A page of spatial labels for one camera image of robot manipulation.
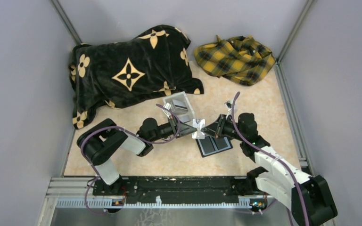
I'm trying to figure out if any white plastic card tray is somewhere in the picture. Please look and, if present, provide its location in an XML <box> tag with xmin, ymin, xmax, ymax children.
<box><xmin>162</xmin><ymin>92</ymin><xmax>196</xmax><ymax>125</ymax></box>

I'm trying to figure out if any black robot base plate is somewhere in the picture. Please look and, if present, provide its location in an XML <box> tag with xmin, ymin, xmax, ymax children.
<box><xmin>92</xmin><ymin>175</ymin><xmax>279</xmax><ymax>207</ymax></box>

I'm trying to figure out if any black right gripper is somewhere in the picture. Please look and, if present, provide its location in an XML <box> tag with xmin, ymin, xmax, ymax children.
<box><xmin>201</xmin><ymin>114</ymin><xmax>245</xmax><ymax>142</ymax></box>

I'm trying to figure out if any black leather card holder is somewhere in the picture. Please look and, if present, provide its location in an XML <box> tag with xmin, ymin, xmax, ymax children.
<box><xmin>196</xmin><ymin>136</ymin><xmax>233</xmax><ymax>158</ymax></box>

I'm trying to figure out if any aluminium frame rail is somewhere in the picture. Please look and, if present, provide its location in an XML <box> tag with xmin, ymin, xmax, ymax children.
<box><xmin>38</xmin><ymin>176</ymin><xmax>276</xmax><ymax>226</ymax></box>

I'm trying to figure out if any yellow plaid cloth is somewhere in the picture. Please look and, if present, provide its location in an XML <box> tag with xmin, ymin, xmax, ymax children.
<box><xmin>194</xmin><ymin>36</ymin><xmax>276</xmax><ymax>86</ymax></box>

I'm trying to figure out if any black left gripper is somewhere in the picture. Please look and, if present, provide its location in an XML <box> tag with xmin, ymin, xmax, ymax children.
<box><xmin>149</xmin><ymin>114</ymin><xmax>197</xmax><ymax>143</ymax></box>

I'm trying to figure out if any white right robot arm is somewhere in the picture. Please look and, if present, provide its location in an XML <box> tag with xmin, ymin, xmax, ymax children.
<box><xmin>202</xmin><ymin>113</ymin><xmax>338</xmax><ymax>226</ymax></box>

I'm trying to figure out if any black floral velvet blanket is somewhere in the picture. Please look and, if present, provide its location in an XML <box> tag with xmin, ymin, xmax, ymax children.
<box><xmin>68</xmin><ymin>24</ymin><xmax>204</xmax><ymax>129</ymax></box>

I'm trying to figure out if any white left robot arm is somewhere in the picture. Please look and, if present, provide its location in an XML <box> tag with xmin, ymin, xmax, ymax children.
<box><xmin>76</xmin><ymin>117</ymin><xmax>197</xmax><ymax>195</ymax></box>

